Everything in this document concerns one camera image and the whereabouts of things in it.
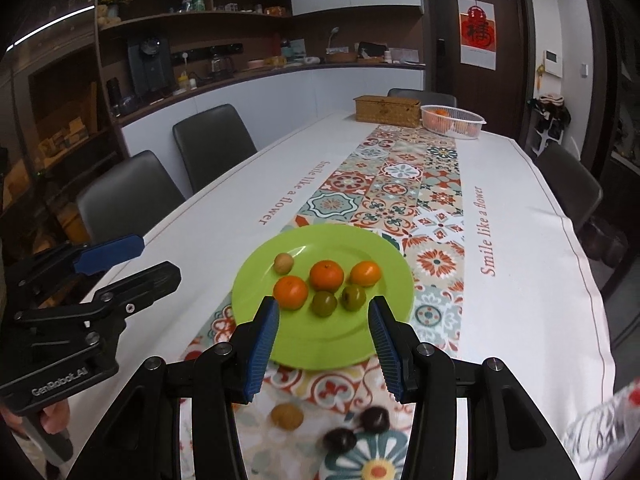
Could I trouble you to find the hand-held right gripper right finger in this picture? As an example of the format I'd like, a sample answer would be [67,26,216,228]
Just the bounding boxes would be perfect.
[368,295,582,480]

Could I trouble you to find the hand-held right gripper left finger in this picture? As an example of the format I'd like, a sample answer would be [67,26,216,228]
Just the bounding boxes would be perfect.
[66,295,281,480]

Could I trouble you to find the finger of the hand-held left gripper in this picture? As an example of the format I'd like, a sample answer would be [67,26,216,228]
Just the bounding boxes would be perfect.
[4,234,146,307]
[15,261,182,342]

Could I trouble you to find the green plate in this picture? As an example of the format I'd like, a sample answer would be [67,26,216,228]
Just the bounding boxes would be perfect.
[231,224,416,372]

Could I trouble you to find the green tangerine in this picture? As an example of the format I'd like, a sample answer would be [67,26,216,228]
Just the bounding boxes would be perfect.
[341,284,367,312]
[311,291,338,318]

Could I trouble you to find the large orange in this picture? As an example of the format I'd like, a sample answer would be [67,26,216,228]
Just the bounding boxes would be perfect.
[309,260,345,293]

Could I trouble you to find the person's left hand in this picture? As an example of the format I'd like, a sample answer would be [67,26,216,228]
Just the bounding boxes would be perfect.
[41,400,72,435]

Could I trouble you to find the dark grey chair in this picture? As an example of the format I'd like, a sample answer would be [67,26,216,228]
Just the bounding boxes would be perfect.
[536,143,604,233]
[387,88,458,109]
[172,104,258,195]
[75,150,187,245]

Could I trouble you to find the dark purple round fruit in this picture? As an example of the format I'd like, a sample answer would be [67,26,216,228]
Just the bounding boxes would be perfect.
[361,406,391,433]
[322,427,358,453]

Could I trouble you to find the white tablecloth with patterned runner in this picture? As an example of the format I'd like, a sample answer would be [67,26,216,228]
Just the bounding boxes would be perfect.
[75,110,618,480]

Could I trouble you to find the black countertop appliance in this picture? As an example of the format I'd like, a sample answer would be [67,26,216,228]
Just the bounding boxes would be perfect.
[127,34,173,98]

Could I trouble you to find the clear plastic water bottle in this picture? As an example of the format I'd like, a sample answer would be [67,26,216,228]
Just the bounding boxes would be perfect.
[562,377,640,466]

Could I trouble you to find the white plastic basket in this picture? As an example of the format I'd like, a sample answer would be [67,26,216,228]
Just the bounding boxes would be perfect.
[420,104,487,139]

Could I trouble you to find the wicker box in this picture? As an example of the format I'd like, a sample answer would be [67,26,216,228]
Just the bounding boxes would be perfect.
[353,95,422,127]

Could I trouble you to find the white counter cabinets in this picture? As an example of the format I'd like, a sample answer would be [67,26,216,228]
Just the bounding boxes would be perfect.
[120,64,426,158]

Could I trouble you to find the dark wooden door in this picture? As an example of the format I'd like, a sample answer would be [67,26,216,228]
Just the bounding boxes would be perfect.
[422,0,531,141]

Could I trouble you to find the pile of clothes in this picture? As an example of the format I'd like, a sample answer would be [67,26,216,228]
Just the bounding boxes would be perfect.
[530,94,572,133]

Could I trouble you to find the red and white door poster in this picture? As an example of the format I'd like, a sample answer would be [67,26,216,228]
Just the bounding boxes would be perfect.
[459,0,498,67]

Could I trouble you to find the wooden wall shelf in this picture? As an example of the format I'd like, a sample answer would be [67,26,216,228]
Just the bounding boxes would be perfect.
[95,0,293,26]

